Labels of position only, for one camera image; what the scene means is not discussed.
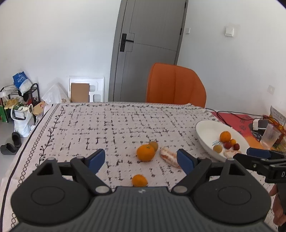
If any pomelo segment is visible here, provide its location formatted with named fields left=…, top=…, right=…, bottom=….
left=223, top=150, right=241, bottom=158
left=160, top=147, right=181, bottom=169

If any large orange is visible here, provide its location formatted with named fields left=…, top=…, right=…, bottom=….
left=136, top=144, right=156, bottom=162
left=220, top=131, right=231, bottom=143

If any small kumquat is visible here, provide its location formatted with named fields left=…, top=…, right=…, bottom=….
left=131, top=175, right=148, bottom=187
left=230, top=139, right=236, bottom=147

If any right hand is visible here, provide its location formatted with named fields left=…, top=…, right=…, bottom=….
left=270, top=185, right=286, bottom=226

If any clear plastic cup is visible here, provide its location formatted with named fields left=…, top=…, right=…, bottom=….
left=260, top=124, right=281, bottom=150

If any red lychee right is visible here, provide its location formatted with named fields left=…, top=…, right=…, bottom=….
left=233, top=143, right=240, bottom=150

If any red lychee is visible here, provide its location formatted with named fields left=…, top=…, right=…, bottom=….
left=223, top=142, right=232, bottom=149
left=233, top=143, right=240, bottom=150

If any white charger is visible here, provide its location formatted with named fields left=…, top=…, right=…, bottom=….
left=253, top=118, right=268, bottom=131

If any small kumquat in plate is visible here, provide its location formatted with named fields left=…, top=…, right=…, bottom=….
left=230, top=139, right=236, bottom=147

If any pomelo segment in plate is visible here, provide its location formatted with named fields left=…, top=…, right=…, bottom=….
left=223, top=150, right=241, bottom=158

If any snack packet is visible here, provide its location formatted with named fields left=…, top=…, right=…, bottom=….
left=268, top=105, right=285, bottom=134

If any white plate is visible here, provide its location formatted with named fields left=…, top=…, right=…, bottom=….
left=195, top=120, right=253, bottom=162

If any red lychee left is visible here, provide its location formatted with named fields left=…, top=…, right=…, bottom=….
left=223, top=142, right=232, bottom=149

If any red orange mat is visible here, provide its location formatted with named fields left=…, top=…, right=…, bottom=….
left=208, top=109, right=265, bottom=149

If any large orange in plate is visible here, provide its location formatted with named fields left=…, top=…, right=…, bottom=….
left=220, top=131, right=231, bottom=143

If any patterned white tablecloth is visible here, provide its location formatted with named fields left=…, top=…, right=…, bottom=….
left=1, top=103, right=217, bottom=231

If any brown cardboard piece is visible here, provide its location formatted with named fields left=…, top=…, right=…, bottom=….
left=70, top=83, right=90, bottom=103

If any black slipper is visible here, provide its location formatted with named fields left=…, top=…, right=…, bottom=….
left=1, top=132, right=22, bottom=155

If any translucent plastic bag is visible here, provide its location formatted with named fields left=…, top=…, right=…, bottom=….
left=42, top=84, right=70, bottom=105

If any white shopping bag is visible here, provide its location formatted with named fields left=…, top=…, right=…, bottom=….
left=10, top=104, right=33, bottom=138

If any orange chair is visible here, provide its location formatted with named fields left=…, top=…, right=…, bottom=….
left=146, top=63, right=206, bottom=108

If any blue white bag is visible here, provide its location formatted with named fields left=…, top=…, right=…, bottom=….
left=13, top=72, right=33, bottom=95

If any grey door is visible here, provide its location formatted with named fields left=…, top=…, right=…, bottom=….
left=108, top=0, right=188, bottom=102

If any black usb cable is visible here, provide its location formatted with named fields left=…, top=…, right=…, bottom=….
left=204, top=107, right=272, bottom=123

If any black wire rack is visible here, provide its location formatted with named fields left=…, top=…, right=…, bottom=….
left=1, top=83, right=41, bottom=123

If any white wall switch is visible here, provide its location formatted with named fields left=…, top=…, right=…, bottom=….
left=225, top=26, right=235, bottom=37

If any black door handle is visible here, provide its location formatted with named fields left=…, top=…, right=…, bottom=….
left=120, top=33, right=134, bottom=52

